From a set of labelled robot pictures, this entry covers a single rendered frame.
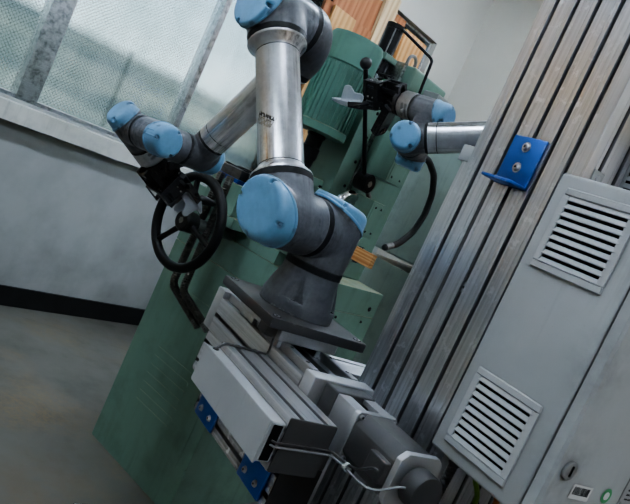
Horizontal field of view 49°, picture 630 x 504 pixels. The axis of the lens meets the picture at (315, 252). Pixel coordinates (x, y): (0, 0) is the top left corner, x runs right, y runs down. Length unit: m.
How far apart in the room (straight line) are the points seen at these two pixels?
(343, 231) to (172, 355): 1.03
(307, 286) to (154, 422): 1.05
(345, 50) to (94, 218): 1.63
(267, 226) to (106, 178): 2.16
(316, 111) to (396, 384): 1.06
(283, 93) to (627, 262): 0.65
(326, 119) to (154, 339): 0.87
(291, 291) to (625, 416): 0.60
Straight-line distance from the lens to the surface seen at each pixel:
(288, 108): 1.27
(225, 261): 2.06
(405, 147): 1.66
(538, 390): 1.03
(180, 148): 1.56
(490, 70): 4.73
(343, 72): 2.11
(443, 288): 1.24
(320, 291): 1.28
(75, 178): 3.20
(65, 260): 3.33
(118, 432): 2.34
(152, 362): 2.23
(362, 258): 1.94
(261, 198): 1.18
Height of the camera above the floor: 1.07
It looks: 6 degrees down
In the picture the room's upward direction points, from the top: 25 degrees clockwise
